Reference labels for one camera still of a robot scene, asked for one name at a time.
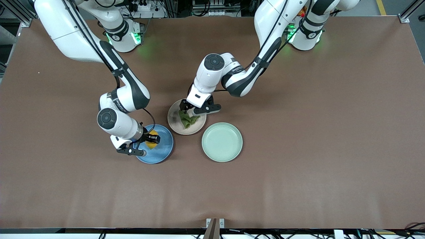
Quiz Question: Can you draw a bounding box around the yellow lemon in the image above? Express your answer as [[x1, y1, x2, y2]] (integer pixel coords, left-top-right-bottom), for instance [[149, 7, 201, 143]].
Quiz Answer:
[[145, 130, 159, 150]]

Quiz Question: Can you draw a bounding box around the green lettuce leaf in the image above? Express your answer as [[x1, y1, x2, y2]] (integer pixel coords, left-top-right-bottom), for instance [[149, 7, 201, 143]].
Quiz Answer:
[[178, 110, 201, 129]]

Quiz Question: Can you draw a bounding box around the blue plate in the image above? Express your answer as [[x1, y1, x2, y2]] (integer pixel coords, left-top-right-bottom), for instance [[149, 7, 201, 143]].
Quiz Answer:
[[135, 124, 174, 164]]

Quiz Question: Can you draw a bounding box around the beige plate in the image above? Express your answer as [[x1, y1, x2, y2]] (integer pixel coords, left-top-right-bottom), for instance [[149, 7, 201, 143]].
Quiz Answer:
[[167, 98, 207, 135]]

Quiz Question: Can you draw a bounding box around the light green plate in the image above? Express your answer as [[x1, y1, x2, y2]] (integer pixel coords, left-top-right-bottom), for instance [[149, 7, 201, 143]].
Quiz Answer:
[[202, 122, 243, 163]]

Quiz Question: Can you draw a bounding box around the white electronic device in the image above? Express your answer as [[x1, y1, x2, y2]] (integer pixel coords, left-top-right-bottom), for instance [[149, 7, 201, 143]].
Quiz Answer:
[[192, 0, 241, 17]]

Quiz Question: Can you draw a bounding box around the white power strip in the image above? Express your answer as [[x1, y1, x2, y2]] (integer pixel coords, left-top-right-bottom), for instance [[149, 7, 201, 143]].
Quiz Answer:
[[126, 0, 166, 19]]

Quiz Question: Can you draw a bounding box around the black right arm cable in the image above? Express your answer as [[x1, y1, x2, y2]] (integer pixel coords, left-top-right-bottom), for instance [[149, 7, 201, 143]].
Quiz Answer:
[[61, 0, 156, 132]]

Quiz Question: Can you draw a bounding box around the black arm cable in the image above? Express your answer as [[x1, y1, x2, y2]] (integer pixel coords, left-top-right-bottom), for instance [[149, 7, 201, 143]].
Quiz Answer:
[[188, 0, 313, 94], [61, 0, 156, 132]]

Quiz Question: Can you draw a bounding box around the metal camera stand bracket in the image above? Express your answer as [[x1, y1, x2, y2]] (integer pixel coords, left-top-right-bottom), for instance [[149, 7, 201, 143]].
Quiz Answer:
[[203, 218, 225, 239]]

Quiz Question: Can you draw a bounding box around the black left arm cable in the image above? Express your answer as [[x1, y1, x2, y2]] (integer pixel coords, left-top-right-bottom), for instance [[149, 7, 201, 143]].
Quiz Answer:
[[188, 0, 313, 94]]

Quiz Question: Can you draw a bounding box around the aluminium frame profile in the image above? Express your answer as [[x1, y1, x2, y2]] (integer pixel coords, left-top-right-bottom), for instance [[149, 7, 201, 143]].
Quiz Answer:
[[399, 0, 425, 23], [0, 0, 36, 28]]

